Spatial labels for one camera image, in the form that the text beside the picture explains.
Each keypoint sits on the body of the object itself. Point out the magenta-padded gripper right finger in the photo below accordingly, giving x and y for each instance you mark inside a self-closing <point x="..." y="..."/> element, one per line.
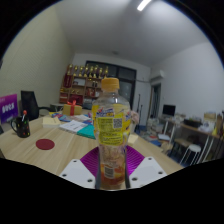
<point x="146" y="171"/>

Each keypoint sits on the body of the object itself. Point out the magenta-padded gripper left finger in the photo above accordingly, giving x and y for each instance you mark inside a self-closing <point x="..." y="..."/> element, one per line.
<point x="77" y="173"/>

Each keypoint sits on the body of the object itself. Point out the clear yellow-labelled drink bottle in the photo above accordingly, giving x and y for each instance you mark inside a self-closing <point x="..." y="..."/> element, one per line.
<point x="111" y="133"/>

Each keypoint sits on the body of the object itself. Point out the teal book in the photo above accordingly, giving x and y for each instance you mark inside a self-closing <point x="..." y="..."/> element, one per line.
<point x="88" y="131"/>

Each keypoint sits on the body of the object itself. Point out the flat round red coaster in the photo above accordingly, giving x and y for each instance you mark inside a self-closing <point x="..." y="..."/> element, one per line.
<point x="45" y="144"/>

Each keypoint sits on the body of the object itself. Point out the stack of books on floor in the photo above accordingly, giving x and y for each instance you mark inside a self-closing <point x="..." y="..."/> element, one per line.
<point x="154" y="128"/>

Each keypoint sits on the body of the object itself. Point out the brown wooden stool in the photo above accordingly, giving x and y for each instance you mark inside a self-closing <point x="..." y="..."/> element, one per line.
<point x="180" y="142"/>

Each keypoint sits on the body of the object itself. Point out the white round stool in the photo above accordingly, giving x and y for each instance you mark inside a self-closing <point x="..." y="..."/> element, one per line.
<point x="194" y="148"/>

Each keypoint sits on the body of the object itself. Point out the blue book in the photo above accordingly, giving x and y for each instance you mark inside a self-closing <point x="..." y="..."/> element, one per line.
<point x="65" y="118"/>

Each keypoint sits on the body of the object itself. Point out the pink flowers in white pot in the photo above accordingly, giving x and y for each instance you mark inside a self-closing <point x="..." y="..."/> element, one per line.
<point x="134" y="116"/>

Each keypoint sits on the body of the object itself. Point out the black tripod stand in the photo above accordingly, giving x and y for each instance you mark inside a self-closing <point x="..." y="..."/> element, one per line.
<point x="138" y="110"/>

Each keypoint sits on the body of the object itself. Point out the yellow gift box red ribbon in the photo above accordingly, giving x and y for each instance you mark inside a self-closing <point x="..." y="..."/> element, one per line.
<point x="71" y="109"/>

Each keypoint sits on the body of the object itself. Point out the black computer monitor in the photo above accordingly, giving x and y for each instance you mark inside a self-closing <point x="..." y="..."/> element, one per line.
<point x="169" y="110"/>

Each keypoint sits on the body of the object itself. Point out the cluttered long side desk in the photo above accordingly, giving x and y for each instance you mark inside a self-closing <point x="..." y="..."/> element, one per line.
<point x="196" y="128"/>

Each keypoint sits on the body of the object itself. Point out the black dotted mug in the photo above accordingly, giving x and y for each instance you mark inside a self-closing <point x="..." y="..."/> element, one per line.
<point x="22" y="128"/>

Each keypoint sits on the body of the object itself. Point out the red-ball stirrer stick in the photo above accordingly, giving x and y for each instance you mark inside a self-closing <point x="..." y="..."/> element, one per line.
<point x="24" y="114"/>

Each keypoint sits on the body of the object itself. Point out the black office chair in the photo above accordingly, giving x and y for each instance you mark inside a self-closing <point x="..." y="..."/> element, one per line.
<point x="29" y="105"/>

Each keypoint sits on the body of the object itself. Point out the red-brown shelf unit with trophies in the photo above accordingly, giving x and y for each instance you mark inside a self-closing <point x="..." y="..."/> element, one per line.
<point x="76" y="88"/>

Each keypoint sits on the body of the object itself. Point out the black framed glass door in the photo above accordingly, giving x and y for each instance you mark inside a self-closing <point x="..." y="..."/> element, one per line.
<point x="128" y="83"/>

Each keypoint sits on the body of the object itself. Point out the purple sign board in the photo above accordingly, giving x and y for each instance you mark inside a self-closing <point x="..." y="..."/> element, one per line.
<point x="8" y="108"/>

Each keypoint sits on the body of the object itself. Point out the white wall air conditioner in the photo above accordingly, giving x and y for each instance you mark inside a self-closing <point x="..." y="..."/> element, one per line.
<point x="157" y="75"/>

